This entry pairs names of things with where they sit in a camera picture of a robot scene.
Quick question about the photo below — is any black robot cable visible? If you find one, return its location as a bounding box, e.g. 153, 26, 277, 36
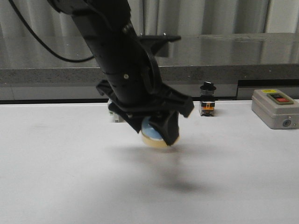
8, 0, 94, 63

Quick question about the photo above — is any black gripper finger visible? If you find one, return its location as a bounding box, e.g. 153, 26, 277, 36
120, 114, 143, 133
149, 111, 179, 146

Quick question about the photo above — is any green illuminated push button switch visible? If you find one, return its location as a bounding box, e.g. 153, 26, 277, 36
107, 99, 124, 123

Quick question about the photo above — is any grey pleated curtain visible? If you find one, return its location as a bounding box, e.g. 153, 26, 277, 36
0, 0, 271, 38

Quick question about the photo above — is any blue and cream desk bell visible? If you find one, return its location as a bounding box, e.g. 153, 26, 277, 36
141, 116, 179, 148

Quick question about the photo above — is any grey push button switch box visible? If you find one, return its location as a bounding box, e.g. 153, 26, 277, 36
251, 89, 299, 129

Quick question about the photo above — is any black rotary selector switch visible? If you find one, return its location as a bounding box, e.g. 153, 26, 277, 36
199, 81, 216, 117

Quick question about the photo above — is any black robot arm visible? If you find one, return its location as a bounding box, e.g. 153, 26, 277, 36
50, 0, 194, 146

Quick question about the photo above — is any dark grey stone counter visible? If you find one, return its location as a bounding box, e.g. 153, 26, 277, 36
0, 33, 299, 101

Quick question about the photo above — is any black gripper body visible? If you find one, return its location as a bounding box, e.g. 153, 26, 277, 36
96, 70, 194, 118

